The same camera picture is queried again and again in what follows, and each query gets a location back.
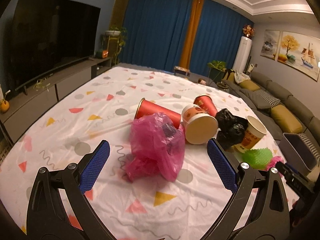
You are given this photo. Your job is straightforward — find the pink plastic bag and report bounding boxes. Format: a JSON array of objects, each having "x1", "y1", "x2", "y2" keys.
[
  {"x1": 265, "y1": 156, "x2": 284, "y2": 171},
  {"x1": 125, "y1": 113, "x2": 185, "y2": 182}
]

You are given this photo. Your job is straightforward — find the green foam mesh sleeve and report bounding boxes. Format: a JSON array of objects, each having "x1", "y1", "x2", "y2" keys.
[{"x1": 242, "y1": 148, "x2": 273, "y2": 170}]

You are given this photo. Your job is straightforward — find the yellow paper cup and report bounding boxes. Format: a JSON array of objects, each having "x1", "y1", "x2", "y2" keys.
[{"x1": 235, "y1": 115, "x2": 267, "y2": 153}]

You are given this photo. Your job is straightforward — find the black plastic bag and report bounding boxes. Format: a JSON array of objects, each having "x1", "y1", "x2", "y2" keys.
[{"x1": 215, "y1": 108, "x2": 248, "y2": 151}]

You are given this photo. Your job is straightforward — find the orange white paper bowl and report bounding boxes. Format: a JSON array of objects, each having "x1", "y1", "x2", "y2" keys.
[{"x1": 182, "y1": 105, "x2": 218, "y2": 145}]

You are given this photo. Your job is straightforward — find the red paper cup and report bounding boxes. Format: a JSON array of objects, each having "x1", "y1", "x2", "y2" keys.
[
  {"x1": 135, "y1": 98, "x2": 181, "y2": 129},
  {"x1": 194, "y1": 95, "x2": 218, "y2": 117}
]

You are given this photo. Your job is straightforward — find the dark grey trash bin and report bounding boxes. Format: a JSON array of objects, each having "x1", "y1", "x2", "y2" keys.
[{"x1": 279, "y1": 133, "x2": 317, "y2": 177}]

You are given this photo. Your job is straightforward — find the near patterned cushion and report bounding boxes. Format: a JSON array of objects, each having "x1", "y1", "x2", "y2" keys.
[{"x1": 298, "y1": 133, "x2": 319, "y2": 162}]

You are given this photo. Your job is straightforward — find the yellow sofa cushion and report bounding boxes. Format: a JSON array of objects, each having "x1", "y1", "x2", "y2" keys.
[{"x1": 270, "y1": 105, "x2": 303, "y2": 134}]

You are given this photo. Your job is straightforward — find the grey sectional sofa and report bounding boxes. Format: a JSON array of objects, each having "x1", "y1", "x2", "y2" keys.
[{"x1": 222, "y1": 70, "x2": 319, "y2": 158}]

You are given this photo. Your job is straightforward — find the black white patterned cushion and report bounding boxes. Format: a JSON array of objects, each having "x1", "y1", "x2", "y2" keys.
[{"x1": 254, "y1": 89, "x2": 281, "y2": 108}]

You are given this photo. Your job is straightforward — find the grey sofa cushion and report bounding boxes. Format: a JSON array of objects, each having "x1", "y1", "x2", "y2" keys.
[{"x1": 239, "y1": 89, "x2": 271, "y2": 110}]

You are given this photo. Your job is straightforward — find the far yellow cushion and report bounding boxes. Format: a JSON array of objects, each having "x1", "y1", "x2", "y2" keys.
[{"x1": 239, "y1": 80, "x2": 260, "y2": 92}]

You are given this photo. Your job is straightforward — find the white cloth on sofa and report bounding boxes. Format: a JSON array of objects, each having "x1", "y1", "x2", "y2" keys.
[{"x1": 234, "y1": 71, "x2": 251, "y2": 84}]

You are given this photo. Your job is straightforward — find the patterned white table cloth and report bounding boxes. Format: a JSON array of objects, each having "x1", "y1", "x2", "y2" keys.
[{"x1": 0, "y1": 65, "x2": 301, "y2": 240}]

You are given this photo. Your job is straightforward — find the grey tv cabinet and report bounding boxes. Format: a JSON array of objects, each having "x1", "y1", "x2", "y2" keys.
[{"x1": 1, "y1": 57, "x2": 112, "y2": 146}]

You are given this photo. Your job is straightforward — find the sailing ship painting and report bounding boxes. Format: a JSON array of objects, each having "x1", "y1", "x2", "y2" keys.
[{"x1": 277, "y1": 31, "x2": 319, "y2": 81}]

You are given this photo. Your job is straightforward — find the white standing air conditioner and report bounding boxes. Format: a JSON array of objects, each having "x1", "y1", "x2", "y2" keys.
[{"x1": 232, "y1": 36, "x2": 252, "y2": 73}]

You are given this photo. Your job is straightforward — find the left small landscape painting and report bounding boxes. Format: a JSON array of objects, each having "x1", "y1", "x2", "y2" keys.
[{"x1": 260, "y1": 30, "x2": 280, "y2": 60}]

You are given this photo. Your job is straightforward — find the potted green floor plant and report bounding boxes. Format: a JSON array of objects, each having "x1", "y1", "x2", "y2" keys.
[{"x1": 207, "y1": 60, "x2": 226, "y2": 83}]

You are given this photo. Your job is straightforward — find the flower arrangement on conditioner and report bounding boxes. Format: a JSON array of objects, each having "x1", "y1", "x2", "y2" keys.
[{"x1": 242, "y1": 24, "x2": 255, "y2": 39}]

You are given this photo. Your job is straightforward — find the orange glowing lamp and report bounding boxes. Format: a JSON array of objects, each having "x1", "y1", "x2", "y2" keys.
[{"x1": 95, "y1": 49, "x2": 108, "y2": 59}]

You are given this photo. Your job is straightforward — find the black flat television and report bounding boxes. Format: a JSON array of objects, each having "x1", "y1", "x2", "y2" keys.
[{"x1": 9, "y1": 0, "x2": 100, "y2": 90}]

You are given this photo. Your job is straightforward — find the trailing plant on stand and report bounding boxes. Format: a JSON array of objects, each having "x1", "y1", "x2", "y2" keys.
[{"x1": 102, "y1": 25, "x2": 127, "y2": 66}]

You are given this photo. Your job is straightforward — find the orange curtain strip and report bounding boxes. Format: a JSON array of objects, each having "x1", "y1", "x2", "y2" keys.
[{"x1": 179, "y1": 0, "x2": 204, "y2": 69}]

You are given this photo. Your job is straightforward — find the blue curtain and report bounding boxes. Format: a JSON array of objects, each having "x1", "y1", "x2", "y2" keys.
[{"x1": 120, "y1": 0, "x2": 254, "y2": 76}]

